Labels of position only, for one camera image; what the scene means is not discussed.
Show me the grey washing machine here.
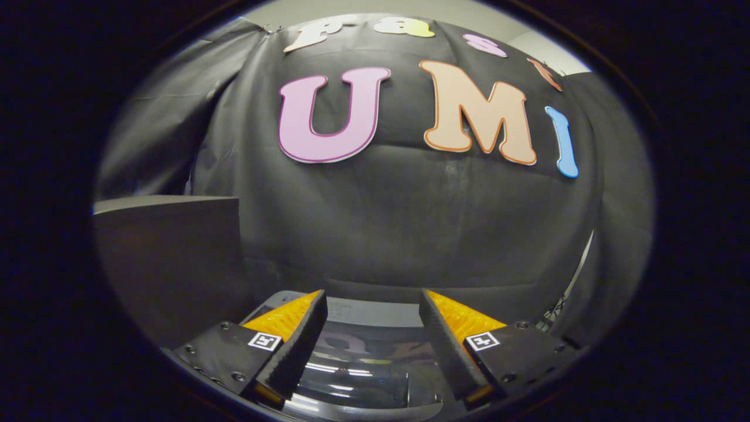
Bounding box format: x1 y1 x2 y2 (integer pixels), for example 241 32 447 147
240 290 466 422

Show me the grey white cabinet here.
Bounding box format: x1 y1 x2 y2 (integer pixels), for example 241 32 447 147
93 195 261 348

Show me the dark washing machine lid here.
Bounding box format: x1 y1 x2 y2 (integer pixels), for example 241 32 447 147
281 319 452 420

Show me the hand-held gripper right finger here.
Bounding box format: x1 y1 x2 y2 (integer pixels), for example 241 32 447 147
419 288 587 410

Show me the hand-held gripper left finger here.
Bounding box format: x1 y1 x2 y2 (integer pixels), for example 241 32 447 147
164 289 328 410

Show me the black backdrop cloth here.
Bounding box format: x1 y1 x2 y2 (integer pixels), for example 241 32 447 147
94 15 656 349

